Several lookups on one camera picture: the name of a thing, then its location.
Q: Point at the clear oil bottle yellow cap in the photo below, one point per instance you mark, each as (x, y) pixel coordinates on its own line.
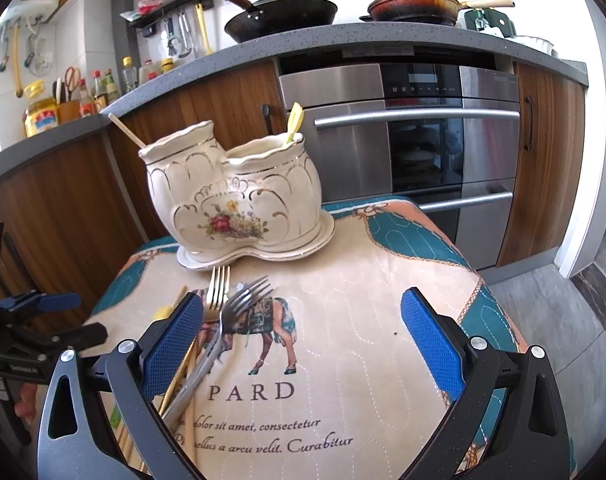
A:
(129, 74)

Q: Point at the black wok with wooden handle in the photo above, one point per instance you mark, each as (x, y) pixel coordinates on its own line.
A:
(271, 17)

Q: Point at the cream floral ceramic utensil holder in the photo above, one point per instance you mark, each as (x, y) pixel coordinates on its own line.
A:
(264, 194)

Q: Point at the stainless steel built-in oven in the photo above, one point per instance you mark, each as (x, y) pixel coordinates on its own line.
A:
(444, 136)

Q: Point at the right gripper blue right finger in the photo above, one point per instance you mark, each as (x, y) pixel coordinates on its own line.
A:
(505, 420)

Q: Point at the horse print quilted table mat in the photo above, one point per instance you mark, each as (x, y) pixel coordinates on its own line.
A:
(322, 380)

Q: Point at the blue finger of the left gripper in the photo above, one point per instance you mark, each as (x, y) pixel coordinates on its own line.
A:
(79, 339)
(35, 301)

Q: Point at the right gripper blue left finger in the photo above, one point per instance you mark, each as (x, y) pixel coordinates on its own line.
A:
(75, 439)

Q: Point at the red cap sauce bottle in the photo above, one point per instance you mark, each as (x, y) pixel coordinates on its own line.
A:
(86, 102)

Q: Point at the silver fork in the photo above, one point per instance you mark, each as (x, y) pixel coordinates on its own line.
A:
(236, 306)

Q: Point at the wooden knife block with scissors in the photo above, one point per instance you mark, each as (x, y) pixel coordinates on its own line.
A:
(68, 107)

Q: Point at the wooden chopstick in holder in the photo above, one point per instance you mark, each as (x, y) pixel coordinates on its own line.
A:
(127, 131)

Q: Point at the cream ceramic holder saucer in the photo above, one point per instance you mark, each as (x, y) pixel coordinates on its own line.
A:
(320, 240)

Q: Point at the left hand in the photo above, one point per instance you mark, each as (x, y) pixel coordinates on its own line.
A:
(25, 406)

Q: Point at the red-brown frying pan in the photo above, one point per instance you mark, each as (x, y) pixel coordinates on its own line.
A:
(437, 12)

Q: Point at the black wall spice shelf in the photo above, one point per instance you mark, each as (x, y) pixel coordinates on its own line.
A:
(166, 9)

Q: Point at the yellow hanging spatula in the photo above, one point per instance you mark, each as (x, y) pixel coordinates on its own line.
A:
(199, 10)

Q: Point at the gold fork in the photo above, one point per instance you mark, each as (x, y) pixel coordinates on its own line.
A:
(217, 294)

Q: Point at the yellow tulip-handle utensil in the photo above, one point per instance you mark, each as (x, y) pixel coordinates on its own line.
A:
(295, 120)

